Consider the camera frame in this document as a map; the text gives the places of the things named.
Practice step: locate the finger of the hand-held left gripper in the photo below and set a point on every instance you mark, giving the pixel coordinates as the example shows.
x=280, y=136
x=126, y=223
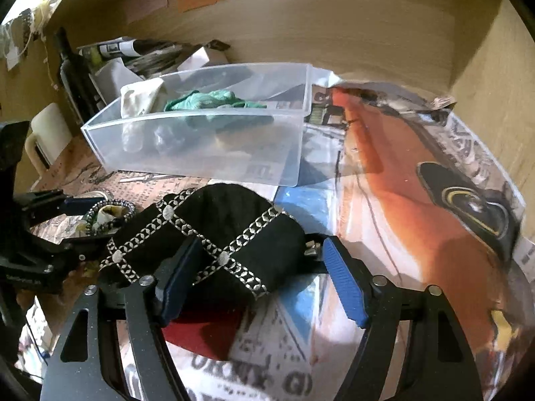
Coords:
x=83, y=246
x=77, y=204

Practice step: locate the clear plastic storage box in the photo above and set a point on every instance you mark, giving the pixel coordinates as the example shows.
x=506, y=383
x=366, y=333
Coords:
x=209, y=156

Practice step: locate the pile of magazines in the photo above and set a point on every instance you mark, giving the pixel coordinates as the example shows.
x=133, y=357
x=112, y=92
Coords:
x=154, y=52

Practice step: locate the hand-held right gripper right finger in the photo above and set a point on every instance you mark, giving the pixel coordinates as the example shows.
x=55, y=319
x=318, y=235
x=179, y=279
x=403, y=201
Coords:
x=347, y=284

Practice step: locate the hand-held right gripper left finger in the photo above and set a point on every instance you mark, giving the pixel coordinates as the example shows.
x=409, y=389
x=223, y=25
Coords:
x=179, y=284

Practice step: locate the white hanging cloth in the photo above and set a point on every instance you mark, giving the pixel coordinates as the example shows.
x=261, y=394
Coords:
x=19, y=33

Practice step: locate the newspaper with orange car photo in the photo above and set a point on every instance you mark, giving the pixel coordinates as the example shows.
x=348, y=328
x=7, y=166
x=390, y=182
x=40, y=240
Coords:
x=388, y=175

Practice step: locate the brown printed newspaper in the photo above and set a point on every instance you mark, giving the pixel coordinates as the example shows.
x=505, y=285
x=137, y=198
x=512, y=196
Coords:
x=79, y=175

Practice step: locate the small torn wrapper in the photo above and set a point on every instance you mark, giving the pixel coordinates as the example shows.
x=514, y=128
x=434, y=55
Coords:
x=444, y=102

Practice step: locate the white mug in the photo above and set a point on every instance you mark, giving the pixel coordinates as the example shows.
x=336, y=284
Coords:
x=50, y=129

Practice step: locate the dark glass bottle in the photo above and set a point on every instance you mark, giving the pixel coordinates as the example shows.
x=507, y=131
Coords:
x=73, y=75

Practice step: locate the black embroidered cap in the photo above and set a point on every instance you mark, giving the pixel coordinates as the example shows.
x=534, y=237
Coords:
x=234, y=217

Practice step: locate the green cloth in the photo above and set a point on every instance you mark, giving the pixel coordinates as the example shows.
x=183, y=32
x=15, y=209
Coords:
x=200, y=99

